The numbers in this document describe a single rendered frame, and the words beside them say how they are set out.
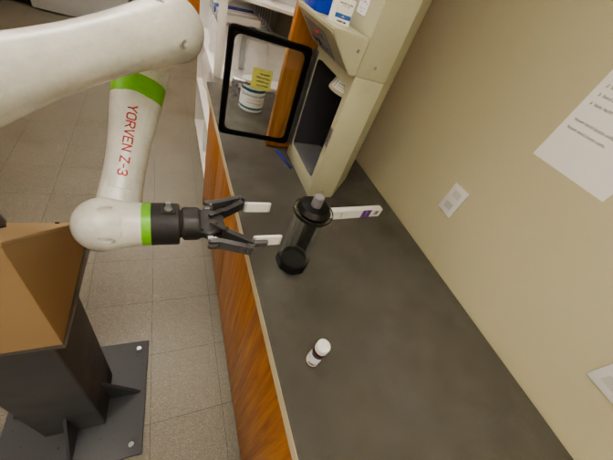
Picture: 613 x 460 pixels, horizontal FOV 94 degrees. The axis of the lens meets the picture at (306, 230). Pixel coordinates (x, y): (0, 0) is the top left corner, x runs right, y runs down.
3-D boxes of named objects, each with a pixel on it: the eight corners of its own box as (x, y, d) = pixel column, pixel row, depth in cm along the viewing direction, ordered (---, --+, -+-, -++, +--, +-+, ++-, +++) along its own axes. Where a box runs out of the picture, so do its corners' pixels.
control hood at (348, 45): (318, 42, 105) (327, 9, 99) (355, 77, 86) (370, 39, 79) (289, 33, 100) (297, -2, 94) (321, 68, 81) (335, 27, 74)
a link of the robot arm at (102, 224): (61, 256, 51) (59, 193, 51) (81, 249, 62) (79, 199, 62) (150, 251, 57) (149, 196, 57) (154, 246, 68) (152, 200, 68)
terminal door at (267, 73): (286, 144, 132) (314, 47, 105) (217, 131, 121) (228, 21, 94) (285, 143, 132) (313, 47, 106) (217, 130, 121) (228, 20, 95)
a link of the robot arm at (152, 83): (130, 1, 63) (184, 36, 72) (113, 24, 71) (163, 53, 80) (117, 81, 62) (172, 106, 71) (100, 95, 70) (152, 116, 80)
